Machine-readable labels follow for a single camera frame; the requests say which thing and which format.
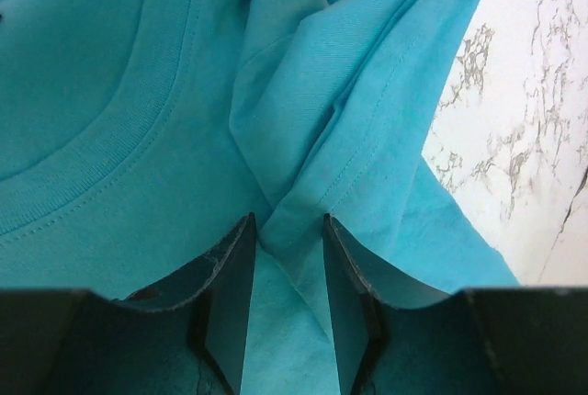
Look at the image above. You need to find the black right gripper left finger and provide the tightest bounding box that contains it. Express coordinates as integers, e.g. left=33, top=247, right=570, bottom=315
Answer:
left=115, top=213, right=256, bottom=394

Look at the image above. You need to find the turquoise t shirt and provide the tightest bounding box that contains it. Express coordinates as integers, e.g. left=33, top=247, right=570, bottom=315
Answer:
left=1, top=0, right=515, bottom=394

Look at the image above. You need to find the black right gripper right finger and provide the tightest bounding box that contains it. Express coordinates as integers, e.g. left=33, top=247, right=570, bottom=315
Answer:
left=322, top=215, right=464, bottom=394

